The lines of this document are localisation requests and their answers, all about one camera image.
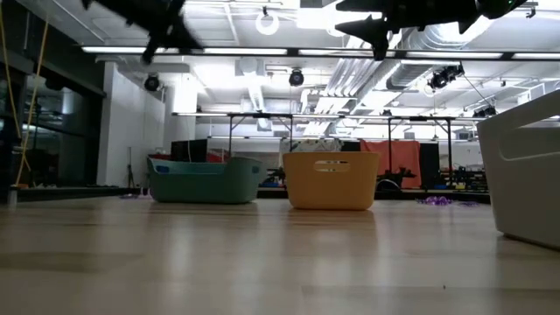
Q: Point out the black monitor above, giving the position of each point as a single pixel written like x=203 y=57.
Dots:
x=188 y=151

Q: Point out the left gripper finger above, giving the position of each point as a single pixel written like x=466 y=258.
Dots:
x=186 y=43
x=184 y=30

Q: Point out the black stage spotlight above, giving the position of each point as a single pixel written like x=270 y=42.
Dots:
x=296 y=78
x=439 y=80
x=485 y=112
x=151 y=83

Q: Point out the teal plastic basket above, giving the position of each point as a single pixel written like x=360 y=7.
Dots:
x=205 y=188

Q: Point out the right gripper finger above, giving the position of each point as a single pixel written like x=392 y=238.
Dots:
x=363 y=36
x=363 y=26

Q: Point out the black tripod stand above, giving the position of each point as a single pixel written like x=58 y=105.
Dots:
x=130 y=170

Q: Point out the silver air duct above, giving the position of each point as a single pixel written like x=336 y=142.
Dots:
x=411 y=74

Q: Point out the small grey metal post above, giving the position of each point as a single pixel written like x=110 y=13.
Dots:
x=11 y=194

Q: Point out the orange cloth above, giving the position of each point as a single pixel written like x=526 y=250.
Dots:
x=402 y=162

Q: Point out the black metal table frame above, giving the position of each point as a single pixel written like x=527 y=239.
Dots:
x=262 y=115
x=420 y=118

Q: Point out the orange plastic basket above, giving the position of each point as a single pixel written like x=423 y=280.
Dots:
x=328 y=192

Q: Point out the grey plastic basket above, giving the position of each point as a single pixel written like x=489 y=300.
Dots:
x=525 y=197

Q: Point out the white patterned sheet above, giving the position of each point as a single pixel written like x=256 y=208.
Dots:
x=310 y=145

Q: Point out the black aluminium table frame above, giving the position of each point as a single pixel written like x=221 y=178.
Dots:
x=79 y=192

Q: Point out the long linear ceiling light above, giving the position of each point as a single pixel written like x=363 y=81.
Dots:
x=240 y=51

